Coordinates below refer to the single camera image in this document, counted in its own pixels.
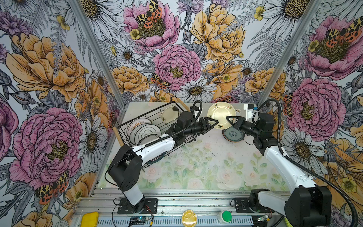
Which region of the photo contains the cream plate front row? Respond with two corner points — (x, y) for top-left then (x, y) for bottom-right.
(207, 102), (236, 124)

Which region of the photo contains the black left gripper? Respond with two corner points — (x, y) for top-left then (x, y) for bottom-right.
(185, 116), (219, 135)

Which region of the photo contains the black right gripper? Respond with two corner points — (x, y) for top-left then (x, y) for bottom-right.
(226, 116), (262, 138)

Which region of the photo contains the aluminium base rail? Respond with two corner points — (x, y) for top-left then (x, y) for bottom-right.
(71, 188), (280, 227)

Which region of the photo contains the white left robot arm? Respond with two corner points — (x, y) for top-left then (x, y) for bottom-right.
(107, 111), (218, 213)

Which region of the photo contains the black corrugated cable conduit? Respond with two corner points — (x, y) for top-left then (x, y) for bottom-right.
(256, 98), (358, 227)

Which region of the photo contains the large white back plate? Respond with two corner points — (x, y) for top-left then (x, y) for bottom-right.
(130, 124), (161, 145)

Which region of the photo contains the yellow sponge block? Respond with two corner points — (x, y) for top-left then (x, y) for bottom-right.
(80, 212), (99, 227)

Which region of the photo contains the aluminium right corner post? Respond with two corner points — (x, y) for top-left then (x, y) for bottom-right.
(258, 0), (322, 106)

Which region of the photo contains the green push button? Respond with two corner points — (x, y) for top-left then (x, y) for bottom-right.
(217, 211), (232, 224)

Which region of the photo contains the small green circuit board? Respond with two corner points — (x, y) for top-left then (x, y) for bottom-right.
(129, 217), (149, 226)

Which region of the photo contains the black wire dish rack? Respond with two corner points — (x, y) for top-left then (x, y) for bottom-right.
(109, 101), (202, 168)

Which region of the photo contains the blue floral patterned plate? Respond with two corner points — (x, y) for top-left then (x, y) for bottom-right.
(222, 127), (245, 142)

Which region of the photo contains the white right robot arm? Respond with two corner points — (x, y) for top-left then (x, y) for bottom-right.
(226, 113), (332, 227)

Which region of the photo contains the brown patterned back plate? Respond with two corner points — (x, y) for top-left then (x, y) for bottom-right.
(127, 118), (152, 136)

